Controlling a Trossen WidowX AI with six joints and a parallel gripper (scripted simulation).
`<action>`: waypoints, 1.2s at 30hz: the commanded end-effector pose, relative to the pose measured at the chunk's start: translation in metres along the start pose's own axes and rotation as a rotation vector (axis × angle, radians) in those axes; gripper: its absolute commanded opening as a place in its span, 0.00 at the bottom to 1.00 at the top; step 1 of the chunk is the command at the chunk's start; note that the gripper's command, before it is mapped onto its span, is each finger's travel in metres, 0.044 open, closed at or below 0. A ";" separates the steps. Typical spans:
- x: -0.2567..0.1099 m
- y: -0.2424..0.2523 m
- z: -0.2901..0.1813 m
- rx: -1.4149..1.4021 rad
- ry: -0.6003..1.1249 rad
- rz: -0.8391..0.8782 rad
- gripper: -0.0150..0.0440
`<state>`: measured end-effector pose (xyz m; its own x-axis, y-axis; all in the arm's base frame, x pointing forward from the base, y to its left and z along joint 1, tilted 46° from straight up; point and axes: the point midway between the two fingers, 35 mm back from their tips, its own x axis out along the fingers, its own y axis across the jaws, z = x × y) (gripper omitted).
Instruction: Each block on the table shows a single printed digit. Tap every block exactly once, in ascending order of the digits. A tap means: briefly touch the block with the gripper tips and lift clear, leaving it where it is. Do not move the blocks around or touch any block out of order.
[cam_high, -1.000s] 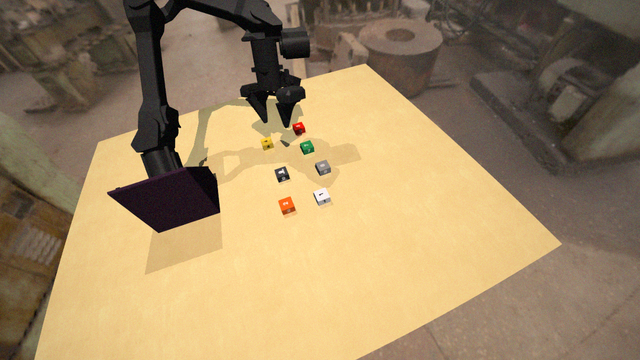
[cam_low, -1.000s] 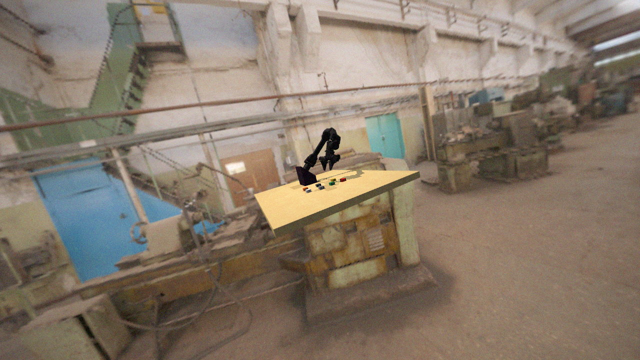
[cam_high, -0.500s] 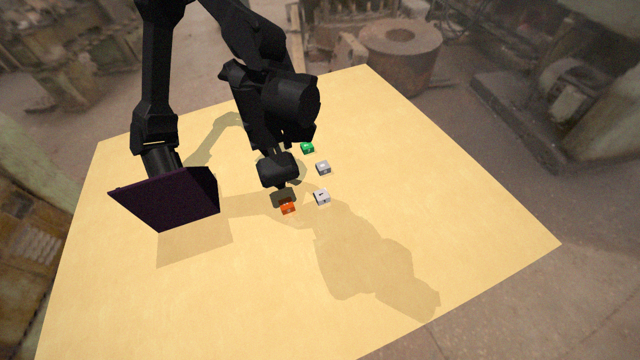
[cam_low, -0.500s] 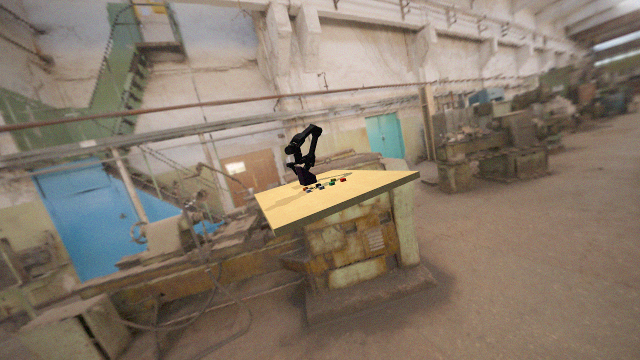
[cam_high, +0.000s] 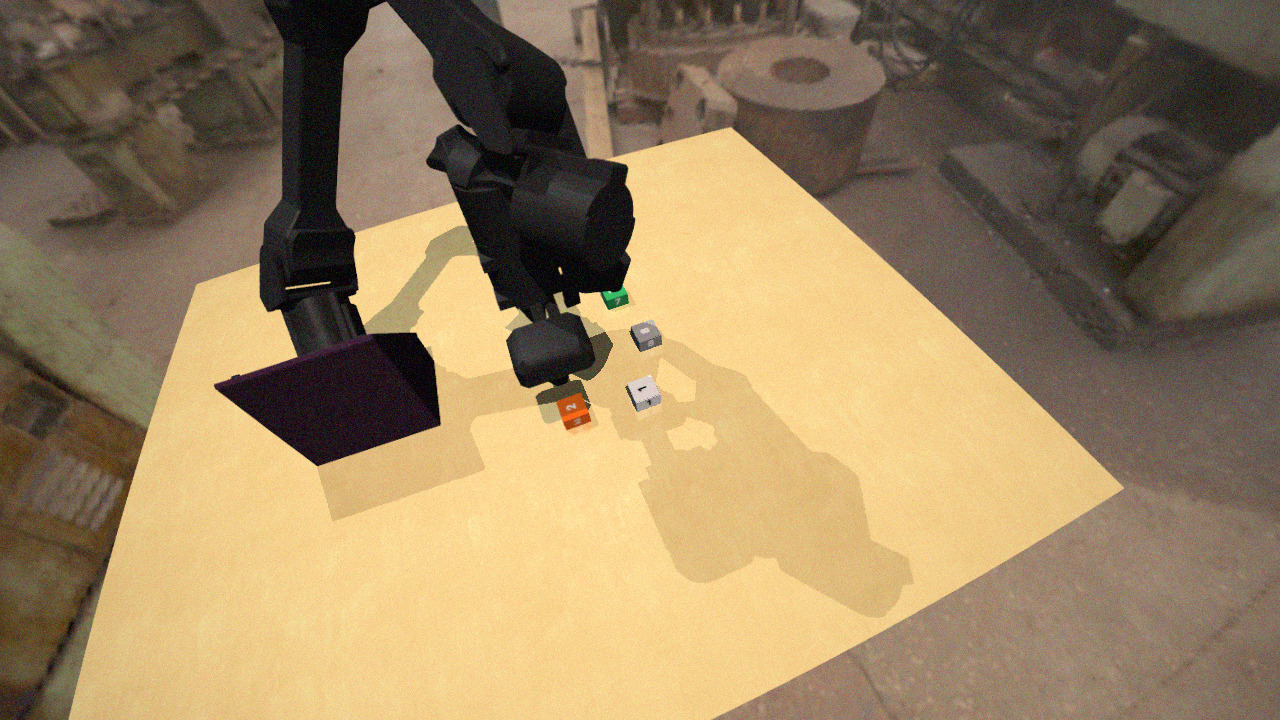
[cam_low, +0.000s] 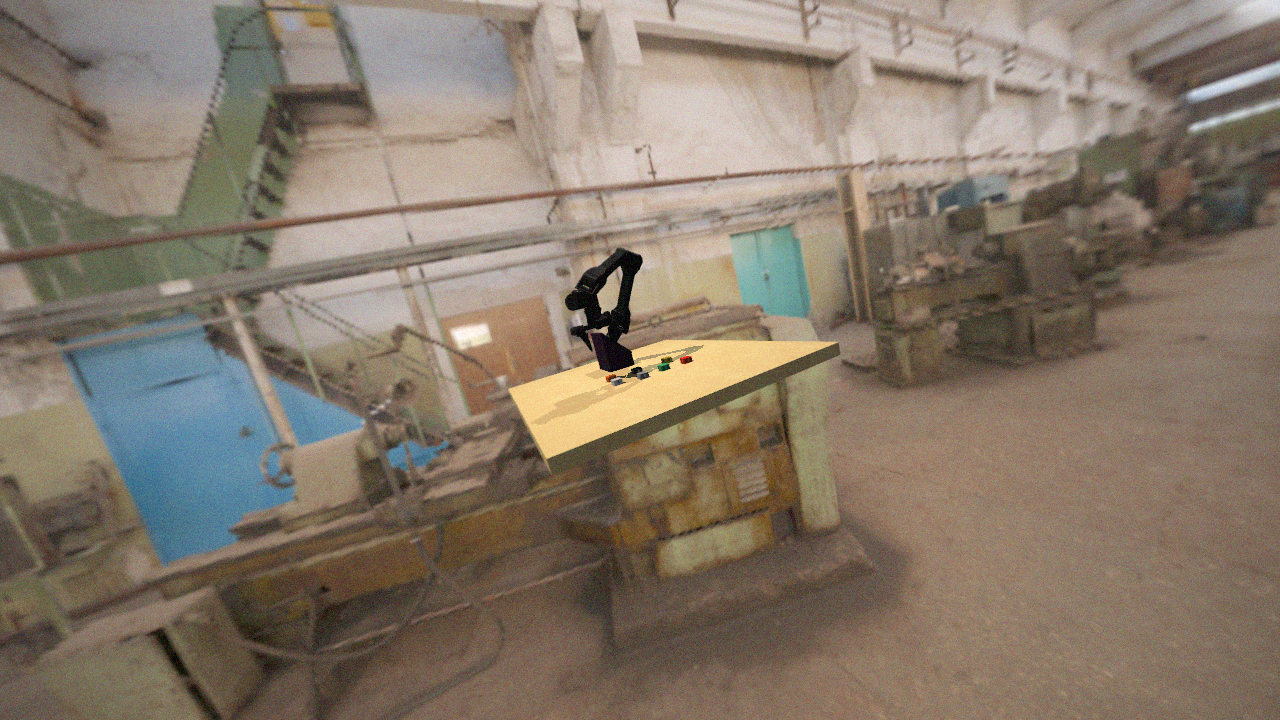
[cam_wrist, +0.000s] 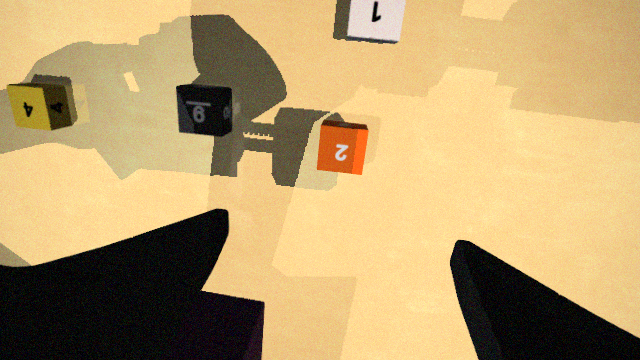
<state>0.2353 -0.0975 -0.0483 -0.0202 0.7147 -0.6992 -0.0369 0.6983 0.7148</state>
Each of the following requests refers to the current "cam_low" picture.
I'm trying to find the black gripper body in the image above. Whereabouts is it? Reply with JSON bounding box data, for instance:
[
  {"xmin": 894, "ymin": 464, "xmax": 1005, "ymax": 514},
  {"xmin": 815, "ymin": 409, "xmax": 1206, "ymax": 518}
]
[{"xmin": 570, "ymin": 305, "xmax": 623, "ymax": 334}]

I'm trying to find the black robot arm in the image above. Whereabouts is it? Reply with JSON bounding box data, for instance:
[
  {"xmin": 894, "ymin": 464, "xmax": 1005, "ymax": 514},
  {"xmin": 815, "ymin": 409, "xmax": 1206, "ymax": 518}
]
[{"xmin": 564, "ymin": 247, "xmax": 643, "ymax": 342}]

